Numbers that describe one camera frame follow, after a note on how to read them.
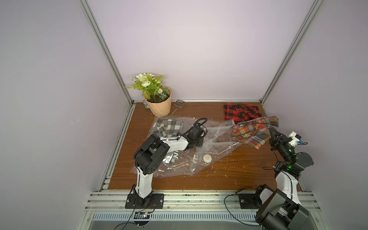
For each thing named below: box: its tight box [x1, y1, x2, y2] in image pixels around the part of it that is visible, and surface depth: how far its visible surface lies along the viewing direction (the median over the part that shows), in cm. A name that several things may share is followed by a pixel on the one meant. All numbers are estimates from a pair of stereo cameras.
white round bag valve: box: [203, 154, 213, 163], surface depth 89 cm
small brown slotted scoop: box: [170, 99, 187, 115], surface depth 120 cm
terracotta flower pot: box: [144, 89, 172, 117], surface depth 103 cm
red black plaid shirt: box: [223, 103, 262, 125], surface depth 112 cm
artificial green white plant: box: [125, 72, 171, 103], surface depth 94 cm
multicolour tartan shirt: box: [230, 115, 279, 150], surface depth 77 cm
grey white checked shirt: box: [151, 118, 182, 138], surface depth 102 cm
